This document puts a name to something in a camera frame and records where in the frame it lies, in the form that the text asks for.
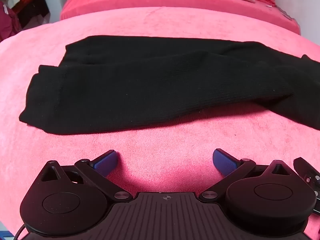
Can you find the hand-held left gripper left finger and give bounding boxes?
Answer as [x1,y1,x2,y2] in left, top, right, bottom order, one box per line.
[40,149,133,203]

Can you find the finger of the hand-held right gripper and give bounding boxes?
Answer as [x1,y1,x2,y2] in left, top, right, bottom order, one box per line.
[293,157,320,215]

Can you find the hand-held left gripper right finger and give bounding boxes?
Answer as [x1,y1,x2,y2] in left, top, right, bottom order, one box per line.
[199,148,297,203]

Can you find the black pants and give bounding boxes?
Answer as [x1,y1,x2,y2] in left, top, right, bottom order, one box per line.
[19,35,320,136]

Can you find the black hanging garment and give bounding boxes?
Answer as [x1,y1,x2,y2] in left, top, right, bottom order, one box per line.
[17,0,50,28]

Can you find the maroon hanging jacket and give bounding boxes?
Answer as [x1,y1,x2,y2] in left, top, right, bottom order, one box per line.
[0,0,22,43]

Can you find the black cable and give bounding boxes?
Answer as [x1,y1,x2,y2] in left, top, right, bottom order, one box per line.
[13,223,28,240]

